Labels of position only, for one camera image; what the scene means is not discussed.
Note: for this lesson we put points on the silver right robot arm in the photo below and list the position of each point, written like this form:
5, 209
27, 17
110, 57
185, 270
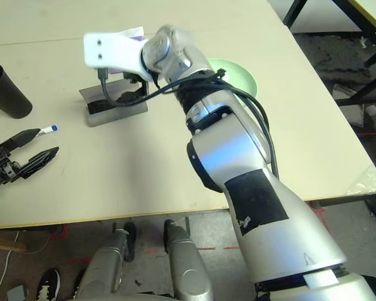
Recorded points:
238, 156

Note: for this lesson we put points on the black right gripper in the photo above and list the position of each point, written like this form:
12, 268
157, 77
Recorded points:
144, 89

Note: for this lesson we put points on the grey robot right leg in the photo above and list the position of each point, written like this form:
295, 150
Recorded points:
188, 266

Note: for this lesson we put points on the clear plastic corner guard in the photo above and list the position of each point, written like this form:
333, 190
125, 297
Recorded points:
368, 180

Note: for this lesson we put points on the black cup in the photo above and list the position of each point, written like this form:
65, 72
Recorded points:
6, 94

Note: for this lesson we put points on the neighbouring table metal frame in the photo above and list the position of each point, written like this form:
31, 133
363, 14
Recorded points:
360, 25

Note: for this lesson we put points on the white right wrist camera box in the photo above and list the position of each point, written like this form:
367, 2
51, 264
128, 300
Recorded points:
112, 53

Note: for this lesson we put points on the yellow-edged neighbouring table top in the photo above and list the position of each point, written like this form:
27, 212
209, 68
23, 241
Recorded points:
373, 9

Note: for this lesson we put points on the grey robot leg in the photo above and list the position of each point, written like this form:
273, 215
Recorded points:
106, 263
188, 266

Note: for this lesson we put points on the white marker blue cap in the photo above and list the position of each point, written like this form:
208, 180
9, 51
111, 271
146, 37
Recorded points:
48, 130

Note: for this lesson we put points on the purple tissue pack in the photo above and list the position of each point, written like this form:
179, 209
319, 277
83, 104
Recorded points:
134, 33

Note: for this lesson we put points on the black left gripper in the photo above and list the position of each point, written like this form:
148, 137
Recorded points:
0, 169

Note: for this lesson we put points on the small grey floor box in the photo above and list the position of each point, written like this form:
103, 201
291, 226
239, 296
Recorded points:
17, 293

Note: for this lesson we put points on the grey robot left leg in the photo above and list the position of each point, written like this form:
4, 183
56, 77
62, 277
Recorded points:
106, 263

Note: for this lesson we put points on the grey glasses case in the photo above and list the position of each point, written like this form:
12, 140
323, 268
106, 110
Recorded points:
112, 116

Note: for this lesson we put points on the brown wooden block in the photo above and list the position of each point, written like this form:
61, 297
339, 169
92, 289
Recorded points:
6, 244

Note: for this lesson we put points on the green plate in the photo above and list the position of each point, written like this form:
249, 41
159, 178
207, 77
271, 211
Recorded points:
238, 78

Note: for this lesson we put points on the black white sneaker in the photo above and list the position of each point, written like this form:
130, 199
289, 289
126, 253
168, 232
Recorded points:
48, 285
79, 282

